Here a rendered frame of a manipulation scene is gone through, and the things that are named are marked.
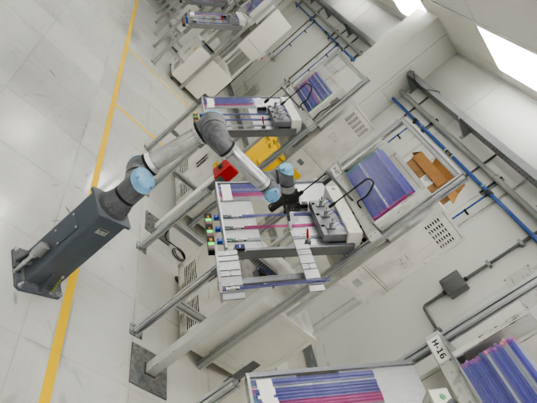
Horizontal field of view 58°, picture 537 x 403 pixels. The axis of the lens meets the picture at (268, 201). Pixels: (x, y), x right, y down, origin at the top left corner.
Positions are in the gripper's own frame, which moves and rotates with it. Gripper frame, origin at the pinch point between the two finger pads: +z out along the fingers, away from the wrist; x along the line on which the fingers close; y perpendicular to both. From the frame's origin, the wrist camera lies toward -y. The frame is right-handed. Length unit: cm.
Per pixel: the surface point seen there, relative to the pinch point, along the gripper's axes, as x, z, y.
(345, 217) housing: 6.2, 9.5, 34.8
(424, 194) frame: -12, -10, 72
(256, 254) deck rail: -10.0, 9.8, -19.6
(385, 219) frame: -12, 1, 51
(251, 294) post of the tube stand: -36.6, 11.3, -26.3
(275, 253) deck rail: -10.0, 11.2, -9.3
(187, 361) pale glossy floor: -12, 80, -70
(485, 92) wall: 215, 51, 248
